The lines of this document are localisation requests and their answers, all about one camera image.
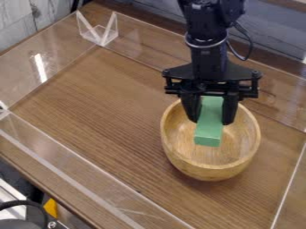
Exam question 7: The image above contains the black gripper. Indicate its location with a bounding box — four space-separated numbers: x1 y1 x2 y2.
163 41 262 125

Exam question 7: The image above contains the green rectangular block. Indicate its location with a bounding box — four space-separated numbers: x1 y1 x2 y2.
194 96 223 147

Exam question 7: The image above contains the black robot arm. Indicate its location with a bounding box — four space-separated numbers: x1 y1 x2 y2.
163 0 262 125

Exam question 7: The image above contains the brown wooden bowl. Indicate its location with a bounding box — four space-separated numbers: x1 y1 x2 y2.
160 100 262 182

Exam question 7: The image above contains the yellow black device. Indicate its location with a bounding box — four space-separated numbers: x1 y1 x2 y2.
41 198 68 229

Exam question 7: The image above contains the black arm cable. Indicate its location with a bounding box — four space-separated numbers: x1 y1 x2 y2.
226 21 255 63

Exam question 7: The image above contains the clear acrylic corner bracket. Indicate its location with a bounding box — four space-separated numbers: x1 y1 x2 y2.
75 12 119 47

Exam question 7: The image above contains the clear acrylic tray wall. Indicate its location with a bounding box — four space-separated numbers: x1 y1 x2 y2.
0 107 194 229

